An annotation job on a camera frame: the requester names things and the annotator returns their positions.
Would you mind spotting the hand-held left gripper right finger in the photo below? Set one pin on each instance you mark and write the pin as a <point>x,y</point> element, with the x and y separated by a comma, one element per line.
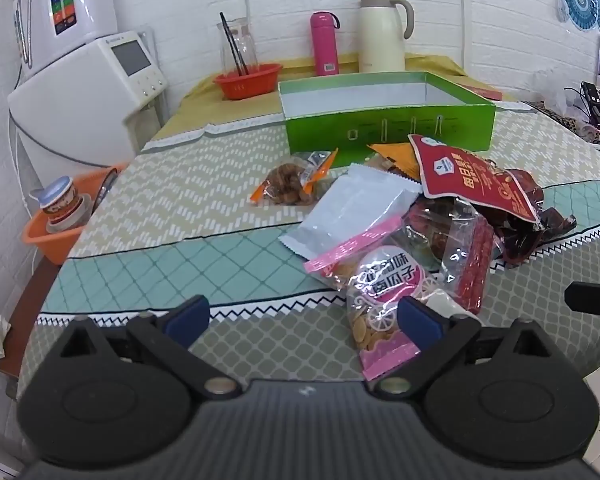
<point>420,317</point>

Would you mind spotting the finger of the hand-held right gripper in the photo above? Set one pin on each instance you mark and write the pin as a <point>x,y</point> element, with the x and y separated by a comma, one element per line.
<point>592,302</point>

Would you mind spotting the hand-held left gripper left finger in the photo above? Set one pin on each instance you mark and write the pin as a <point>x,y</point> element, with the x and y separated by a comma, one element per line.
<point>187,315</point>

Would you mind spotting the pink seed snack packet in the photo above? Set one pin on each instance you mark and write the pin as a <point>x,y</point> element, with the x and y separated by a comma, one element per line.
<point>380,285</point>

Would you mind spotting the dark red meat packet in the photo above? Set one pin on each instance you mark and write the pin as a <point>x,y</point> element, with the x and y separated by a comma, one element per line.
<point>555,225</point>

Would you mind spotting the clear packet with red strip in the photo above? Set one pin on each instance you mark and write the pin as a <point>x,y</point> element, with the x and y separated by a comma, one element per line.
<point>472,270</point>

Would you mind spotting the white foil snack packet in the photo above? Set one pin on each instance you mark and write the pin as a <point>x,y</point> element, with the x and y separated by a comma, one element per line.
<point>350,210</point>

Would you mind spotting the red snack packet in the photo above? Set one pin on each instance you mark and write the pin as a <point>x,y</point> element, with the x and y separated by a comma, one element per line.
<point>460,175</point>

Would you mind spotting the plain orange snack packet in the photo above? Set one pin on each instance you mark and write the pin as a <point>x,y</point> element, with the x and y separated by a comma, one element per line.
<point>397,157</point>

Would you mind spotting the clear nut packet orange ends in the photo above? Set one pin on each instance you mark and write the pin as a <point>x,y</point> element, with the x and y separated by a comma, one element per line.
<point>285,185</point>

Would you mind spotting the green cardboard box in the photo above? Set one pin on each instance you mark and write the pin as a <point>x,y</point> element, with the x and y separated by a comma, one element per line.
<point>330,132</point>

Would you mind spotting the black device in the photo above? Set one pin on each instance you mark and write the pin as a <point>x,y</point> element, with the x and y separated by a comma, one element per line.
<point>597,102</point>

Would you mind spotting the orange plastic basin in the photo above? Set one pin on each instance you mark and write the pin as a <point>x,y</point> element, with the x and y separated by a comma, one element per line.
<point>55,245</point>

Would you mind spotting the wooden side table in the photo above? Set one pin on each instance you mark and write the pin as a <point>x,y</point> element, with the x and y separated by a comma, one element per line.
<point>25,320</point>

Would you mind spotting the printed paper cup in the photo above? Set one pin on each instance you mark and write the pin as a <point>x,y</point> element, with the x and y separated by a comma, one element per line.
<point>55,200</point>

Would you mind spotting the yellow cloth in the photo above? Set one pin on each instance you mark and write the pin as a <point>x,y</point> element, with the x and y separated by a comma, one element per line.
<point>205,110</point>

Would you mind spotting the white dispenser with screen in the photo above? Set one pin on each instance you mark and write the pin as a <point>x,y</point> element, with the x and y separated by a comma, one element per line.
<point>70,110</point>

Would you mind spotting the red plastic basket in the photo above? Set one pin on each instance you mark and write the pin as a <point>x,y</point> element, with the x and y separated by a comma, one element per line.
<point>247,85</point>

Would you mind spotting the black straw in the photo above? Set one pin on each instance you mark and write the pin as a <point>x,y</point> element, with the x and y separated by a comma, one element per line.
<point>230,42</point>
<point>237,50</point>

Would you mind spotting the clear glass carafe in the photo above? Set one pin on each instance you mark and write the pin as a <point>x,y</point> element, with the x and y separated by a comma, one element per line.
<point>247,40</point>

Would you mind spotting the cream thermal jug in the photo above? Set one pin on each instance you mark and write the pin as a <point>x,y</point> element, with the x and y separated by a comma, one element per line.
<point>380,35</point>

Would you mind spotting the pink thermos bottle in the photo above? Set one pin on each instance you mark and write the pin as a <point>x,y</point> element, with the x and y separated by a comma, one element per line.
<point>324,45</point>

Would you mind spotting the white water purifier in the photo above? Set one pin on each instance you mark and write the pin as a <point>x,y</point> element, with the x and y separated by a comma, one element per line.
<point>90,5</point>

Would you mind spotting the white wall pipe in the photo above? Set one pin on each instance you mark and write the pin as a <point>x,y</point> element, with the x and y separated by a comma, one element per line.
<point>462,10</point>

